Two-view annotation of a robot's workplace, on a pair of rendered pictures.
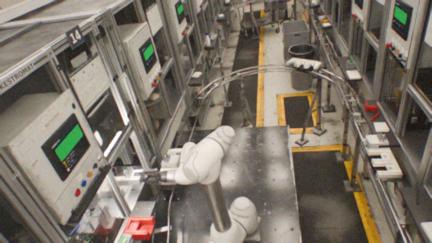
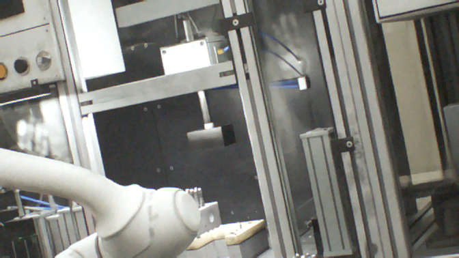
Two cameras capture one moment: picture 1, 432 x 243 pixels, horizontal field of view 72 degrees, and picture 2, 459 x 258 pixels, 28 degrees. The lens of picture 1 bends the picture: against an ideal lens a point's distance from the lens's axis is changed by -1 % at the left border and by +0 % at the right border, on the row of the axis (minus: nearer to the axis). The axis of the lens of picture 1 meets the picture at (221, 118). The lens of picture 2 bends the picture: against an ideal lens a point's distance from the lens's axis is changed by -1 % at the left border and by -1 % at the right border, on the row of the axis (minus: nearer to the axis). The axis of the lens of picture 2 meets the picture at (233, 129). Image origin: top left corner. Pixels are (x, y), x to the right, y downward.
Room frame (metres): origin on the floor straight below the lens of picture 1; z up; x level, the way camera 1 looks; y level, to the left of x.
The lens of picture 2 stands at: (2.07, -1.13, 1.30)
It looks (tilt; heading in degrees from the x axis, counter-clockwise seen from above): 3 degrees down; 103
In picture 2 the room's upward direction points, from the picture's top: 12 degrees counter-clockwise
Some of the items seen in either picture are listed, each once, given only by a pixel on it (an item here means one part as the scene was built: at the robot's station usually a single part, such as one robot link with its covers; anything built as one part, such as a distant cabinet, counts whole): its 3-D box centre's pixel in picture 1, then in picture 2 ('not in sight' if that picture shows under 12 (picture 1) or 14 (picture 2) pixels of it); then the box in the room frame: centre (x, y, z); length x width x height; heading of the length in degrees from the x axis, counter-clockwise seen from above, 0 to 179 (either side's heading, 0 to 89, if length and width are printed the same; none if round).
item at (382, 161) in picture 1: (380, 159); not in sight; (1.46, -1.02, 0.84); 0.37 x 0.14 x 0.10; 167
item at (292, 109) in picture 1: (297, 111); not in sight; (3.41, -1.05, 0.01); 1.00 x 0.55 x 0.01; 167
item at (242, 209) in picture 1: (243, 214); not in sight; (1.22, -0.02, 0.85); 0.18 x 0.16 x 0.22; 140
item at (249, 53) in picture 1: (249, 49); not in sight; (5.99, -0.85, 0.01); 5.85 x 0.59 x 0.01; 167
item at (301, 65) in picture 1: (303, 65); not in sight; (3.09, -1.03, 0.84); 0.37 x 0.14 x 0.10; 45
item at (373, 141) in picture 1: (377, 139); not in sight; (1.58, -1.05, 0.92); 0.13 x 0.10 x 0.09; 77
